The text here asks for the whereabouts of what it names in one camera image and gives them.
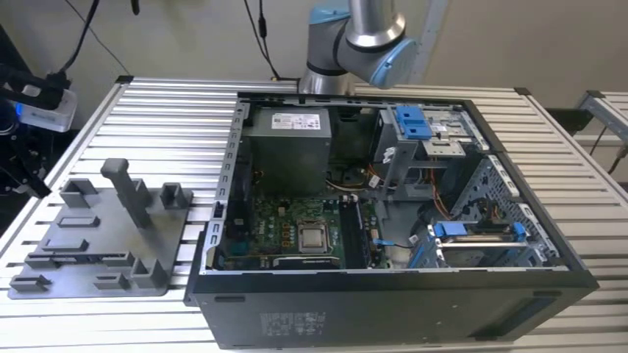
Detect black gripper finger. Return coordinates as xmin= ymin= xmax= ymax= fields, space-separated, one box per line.
xmin=21 ymin=160 xmax=53 ymax=201

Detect black RAM slot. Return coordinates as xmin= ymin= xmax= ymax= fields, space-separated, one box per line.
xmin=339 ymin=200 xmax=355 ymax=268
xmin=346 ymin=200 xmax=362 ymax=268

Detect grey plastic parts rack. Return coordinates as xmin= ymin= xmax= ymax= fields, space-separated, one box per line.
xmin=6 ymin=157 xmax=194 ymax=301

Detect green motherboard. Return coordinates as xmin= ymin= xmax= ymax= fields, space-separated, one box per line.
xmin=214 ymin=194 xmax=391 ymax=272

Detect grey power supply unit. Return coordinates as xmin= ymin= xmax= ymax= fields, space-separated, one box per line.
xmin=242 ymin=106 xmax=333 ymax=196

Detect metal CPU socket cover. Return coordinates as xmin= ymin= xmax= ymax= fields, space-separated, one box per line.
xmin=295 ymin=219 xmax=335 ymax=255

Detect silver CPU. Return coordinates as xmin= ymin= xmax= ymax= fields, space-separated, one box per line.
xmin=298 ymin=228 xmax=329 ymax=250

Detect black graphics card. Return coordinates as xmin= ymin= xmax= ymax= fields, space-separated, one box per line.
xmin=262 ymin=254 xmax=343 ymax=271

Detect black open PC case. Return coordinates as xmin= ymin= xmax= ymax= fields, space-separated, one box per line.
xmin=183 ymin=90 xmax=599 ymax=350

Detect grey metal drive cage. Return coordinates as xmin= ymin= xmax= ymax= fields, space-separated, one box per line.
xmin=374 ymin=104 xmax=486 ymax=202

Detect blue disk carrier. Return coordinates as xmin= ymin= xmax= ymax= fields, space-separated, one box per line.
xmin=393 ymin=104 xmax=433 ymax=141

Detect hard disk in blue carrier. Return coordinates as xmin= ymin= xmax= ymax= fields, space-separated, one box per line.
xmin=430 ymin=221 xmax=529 ymax=251

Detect black box behind table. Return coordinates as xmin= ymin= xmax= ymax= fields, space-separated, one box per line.
xmin=543 ymin=107 xmax=593 ymax=129

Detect metal slat side table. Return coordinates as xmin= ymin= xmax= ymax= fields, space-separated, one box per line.
xmin=573 ymin=90 xmax=628 ymax=148

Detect black furniture frame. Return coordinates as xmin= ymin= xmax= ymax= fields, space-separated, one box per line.
xmin=0 ymin=24 xmax=74 ymax=236

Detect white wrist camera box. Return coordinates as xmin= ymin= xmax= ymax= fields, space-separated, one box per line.
xmin=18 ymin=87 xmax=78 ymax=134

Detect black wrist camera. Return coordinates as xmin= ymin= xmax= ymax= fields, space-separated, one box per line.
xmin=0 ymin=62 xmax=69 ymax=111

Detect thick black camera cable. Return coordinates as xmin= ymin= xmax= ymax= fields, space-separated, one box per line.
xmin=57 ymin=0 xmax=98 ymax=80

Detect thin black wall cable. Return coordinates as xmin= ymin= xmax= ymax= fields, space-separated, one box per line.
xmin=65 ymin=0 xmax=131 ymax=77

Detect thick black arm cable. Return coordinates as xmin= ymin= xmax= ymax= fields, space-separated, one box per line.
xmin=243 ymin=0 xmax=283 ymax=81

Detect yellow and black wire bundle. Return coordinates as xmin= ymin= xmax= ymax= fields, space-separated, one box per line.
xmin=325 ymin=165 xmax=377 ymax=192

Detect blue tab with black wire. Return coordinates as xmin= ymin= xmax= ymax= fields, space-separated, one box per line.
xmin=373 ymin=238 xmax=418 ymax=251

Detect orange and red wires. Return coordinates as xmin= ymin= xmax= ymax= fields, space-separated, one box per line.
xmin=429 ymin=167 xmax=454 ymax=221

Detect silver metal bracket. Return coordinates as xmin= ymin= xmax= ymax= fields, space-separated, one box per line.
xmin=423 ymin=140 xmax=466 ymax=158

